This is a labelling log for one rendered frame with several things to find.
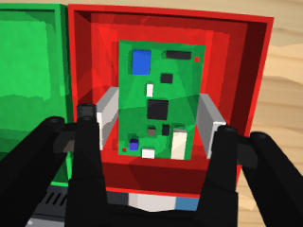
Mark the green bin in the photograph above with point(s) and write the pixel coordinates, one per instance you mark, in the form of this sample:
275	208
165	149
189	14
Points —
32	88

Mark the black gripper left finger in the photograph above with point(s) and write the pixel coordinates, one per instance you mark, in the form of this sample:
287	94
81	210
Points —
28	170

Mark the green circuit board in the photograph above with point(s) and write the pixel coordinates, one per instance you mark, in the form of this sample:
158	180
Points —
159	87

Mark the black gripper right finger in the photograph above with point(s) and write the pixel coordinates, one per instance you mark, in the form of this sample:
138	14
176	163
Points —
275	183

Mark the red open-top bin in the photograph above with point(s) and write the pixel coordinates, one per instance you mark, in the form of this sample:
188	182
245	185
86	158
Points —
236	47

